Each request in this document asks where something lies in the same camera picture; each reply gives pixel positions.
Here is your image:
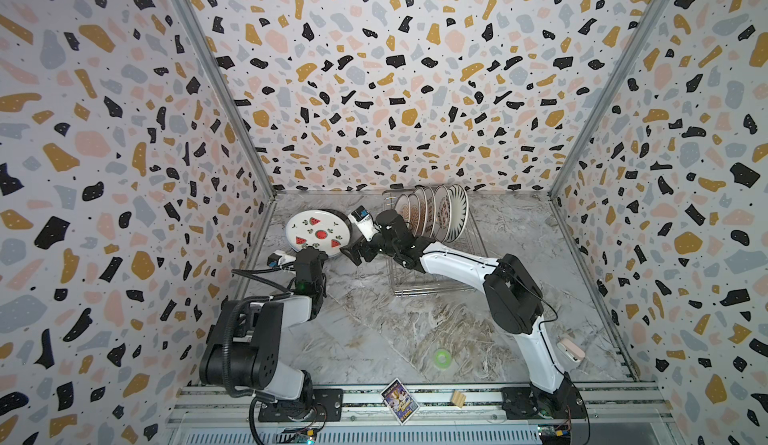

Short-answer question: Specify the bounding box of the white watermelon pattern plate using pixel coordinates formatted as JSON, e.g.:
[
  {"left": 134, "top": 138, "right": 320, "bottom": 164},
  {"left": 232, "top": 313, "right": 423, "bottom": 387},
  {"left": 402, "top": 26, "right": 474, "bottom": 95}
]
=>
[{"left": 285, "top": 209, "right": 352, "bottom": 258}]

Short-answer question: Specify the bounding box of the blue leaf pattern plate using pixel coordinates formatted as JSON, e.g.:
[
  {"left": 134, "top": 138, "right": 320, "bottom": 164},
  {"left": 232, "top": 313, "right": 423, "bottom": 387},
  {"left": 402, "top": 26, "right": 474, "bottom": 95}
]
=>
[{"left": 446, "top": 184, "right": 469, "bottom": 242}]

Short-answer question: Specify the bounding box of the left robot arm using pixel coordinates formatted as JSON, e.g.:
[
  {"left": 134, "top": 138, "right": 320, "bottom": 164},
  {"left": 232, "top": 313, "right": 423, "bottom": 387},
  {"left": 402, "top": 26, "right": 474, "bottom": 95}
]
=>
[{"left": 199, "top": 247, "right": 328, "bottom": 408}]

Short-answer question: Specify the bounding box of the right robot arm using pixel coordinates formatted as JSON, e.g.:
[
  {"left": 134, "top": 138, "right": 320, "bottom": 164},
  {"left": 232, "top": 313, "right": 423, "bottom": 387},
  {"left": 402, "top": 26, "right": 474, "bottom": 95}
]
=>
[{"left": 342, "top": 206, "right": 588, "bottom": 419}]

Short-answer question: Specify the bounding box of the orange sunburst plate front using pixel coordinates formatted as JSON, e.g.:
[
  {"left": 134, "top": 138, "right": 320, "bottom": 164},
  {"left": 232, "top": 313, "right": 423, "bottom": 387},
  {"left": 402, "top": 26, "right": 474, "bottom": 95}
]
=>
[{"left": 394, "top": 194, "right": 411, "bottom": 224}]

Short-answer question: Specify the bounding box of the orange sunburst plate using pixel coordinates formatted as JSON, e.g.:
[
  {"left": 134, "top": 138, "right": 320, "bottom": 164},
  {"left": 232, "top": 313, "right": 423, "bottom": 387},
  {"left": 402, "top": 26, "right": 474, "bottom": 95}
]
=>
[
  {"left": 418, "top": 186, "right": 435, "bottom": 237},
  {"left": 394, "top": 194, "right": 411, "bottom": 224},
  {"left": 408, "top": 187, "right": 425, "bottom": 236}
]

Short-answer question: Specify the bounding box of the colourful playing card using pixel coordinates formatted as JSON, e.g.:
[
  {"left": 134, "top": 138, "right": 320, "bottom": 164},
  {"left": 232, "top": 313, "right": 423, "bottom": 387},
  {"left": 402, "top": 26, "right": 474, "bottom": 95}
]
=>
[{"left": 380, "top": 379, "right": 420, "bottom": 425}]

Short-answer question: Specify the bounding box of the small wooden block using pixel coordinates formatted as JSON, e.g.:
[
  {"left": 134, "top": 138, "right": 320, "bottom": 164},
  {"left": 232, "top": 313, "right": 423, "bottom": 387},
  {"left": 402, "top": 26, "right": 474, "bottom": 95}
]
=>
[{"left": 450, "top": 390, "right": 467, "bottom": 408}]

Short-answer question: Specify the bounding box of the pink eraser block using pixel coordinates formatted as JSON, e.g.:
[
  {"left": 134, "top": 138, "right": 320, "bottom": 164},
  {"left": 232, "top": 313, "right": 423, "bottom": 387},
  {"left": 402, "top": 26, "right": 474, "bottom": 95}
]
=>
[{"left": 557, "top": 338, "right": 586, "bottom": 363}]

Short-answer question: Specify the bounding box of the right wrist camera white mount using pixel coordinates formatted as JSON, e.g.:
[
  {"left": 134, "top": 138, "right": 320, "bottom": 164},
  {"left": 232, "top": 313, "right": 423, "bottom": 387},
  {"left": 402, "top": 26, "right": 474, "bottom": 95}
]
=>
[{"left": 348, "top": 205, "right": 379, "bottom": 241}]

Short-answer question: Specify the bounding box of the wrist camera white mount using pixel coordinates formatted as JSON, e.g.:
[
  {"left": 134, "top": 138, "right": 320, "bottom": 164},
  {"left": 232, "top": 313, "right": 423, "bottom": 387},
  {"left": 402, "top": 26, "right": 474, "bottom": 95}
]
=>
[
  {"left": 348, "top": 205, "right": 379, "bottom": 241},
  {"left": 266, "top": 250, "right": 296, "bottom": 269}
]

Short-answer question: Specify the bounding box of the steel wire dish rack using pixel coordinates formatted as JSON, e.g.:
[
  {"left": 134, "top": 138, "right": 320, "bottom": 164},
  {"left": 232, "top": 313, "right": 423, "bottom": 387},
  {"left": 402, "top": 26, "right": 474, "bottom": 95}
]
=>
[{"left": 388, "top": 193, "right": 496, "bottom": 296}]

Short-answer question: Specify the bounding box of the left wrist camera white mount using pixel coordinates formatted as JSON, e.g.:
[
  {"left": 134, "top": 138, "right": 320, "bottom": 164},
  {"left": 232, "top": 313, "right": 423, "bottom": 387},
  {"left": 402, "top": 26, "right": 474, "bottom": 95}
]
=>
[{"left": 266, "top": 250, "right": 296, "bottom": 269}]

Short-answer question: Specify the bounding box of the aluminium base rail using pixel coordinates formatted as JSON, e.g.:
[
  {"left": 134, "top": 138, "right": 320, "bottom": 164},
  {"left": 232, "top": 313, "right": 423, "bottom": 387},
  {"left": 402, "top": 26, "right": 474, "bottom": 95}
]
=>
[{"left": 157, "top": 382, "right": 686, "bottom": 444}]

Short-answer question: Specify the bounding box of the aluminium corner post left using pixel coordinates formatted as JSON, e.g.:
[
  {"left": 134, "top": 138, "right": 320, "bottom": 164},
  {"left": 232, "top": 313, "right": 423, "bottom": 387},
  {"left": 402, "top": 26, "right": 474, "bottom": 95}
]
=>
[{"left": 170, "top": 0, "right": 276, "bottom": 201}]

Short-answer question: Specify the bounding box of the aluminium corner post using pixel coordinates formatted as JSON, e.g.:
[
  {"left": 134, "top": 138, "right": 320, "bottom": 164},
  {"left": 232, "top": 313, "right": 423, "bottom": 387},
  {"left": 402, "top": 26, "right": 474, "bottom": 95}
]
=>
[
  {"left": 548, "top": 0, "right": 670, "bottom": 202},
  {"left": 170, "top": 0, "right": 276, "bottom": 201}
]

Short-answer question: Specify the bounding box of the aluminium corner post right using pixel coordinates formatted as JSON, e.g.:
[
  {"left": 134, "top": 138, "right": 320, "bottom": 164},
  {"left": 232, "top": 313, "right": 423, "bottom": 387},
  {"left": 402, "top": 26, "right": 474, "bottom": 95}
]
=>
[{"left": 548, "top": 0, "right": 670, "bottom": 202}]

